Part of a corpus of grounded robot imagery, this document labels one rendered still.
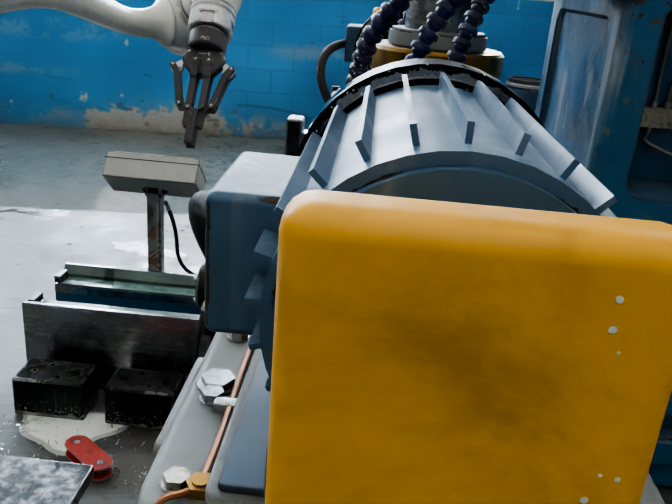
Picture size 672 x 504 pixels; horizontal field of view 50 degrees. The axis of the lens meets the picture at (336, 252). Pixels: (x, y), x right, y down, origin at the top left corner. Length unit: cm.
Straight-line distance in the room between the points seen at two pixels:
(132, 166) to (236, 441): 98
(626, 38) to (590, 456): 66
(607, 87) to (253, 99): 572
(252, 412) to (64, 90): 632
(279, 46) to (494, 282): 623
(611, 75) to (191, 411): 60
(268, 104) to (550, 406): 629
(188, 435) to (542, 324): 26
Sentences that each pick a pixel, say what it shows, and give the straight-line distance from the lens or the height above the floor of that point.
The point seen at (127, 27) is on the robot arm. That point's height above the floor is 128.
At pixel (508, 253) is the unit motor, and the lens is 22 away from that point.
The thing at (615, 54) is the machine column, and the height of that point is 136.
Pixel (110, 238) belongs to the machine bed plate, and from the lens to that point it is 176.
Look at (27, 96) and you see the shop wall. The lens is 679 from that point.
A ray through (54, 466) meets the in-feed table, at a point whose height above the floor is 92.
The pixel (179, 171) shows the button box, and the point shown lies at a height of 107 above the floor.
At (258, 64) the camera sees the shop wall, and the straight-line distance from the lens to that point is 644.
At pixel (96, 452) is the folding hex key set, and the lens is 101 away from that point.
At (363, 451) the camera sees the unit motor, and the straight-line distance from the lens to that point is 25.
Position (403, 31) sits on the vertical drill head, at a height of 135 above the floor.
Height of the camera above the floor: 141
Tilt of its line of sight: 21 degrees down
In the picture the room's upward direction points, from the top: 5 degrees clockwise
